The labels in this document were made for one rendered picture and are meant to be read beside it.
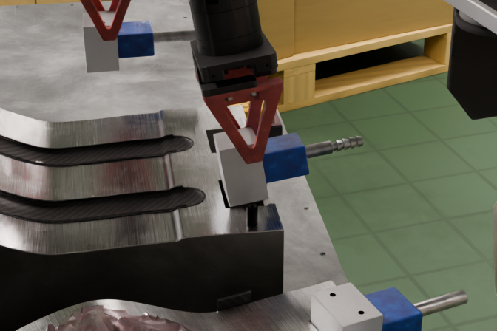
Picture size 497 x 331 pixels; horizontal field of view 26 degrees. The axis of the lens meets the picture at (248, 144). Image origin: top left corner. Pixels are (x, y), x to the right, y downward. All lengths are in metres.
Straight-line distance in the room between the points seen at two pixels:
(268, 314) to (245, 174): 0.13
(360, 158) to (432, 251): 0.50
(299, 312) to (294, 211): 0.26
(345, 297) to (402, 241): 1.77
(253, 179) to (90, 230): 0.15
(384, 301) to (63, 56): 0.79
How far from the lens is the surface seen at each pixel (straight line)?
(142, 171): 1.03
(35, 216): 0.98
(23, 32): 1.64
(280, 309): 0.88
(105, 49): 1.19
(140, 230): 0.93
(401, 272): 2.51
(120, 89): 1.42
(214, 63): 0.89
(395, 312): 0.86
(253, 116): 0.98
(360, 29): 3.34
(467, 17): 1.06
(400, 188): 2.85
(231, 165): 0.94
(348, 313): 0.84
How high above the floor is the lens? 1.37
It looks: 27 degrees down
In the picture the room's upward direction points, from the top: straight up
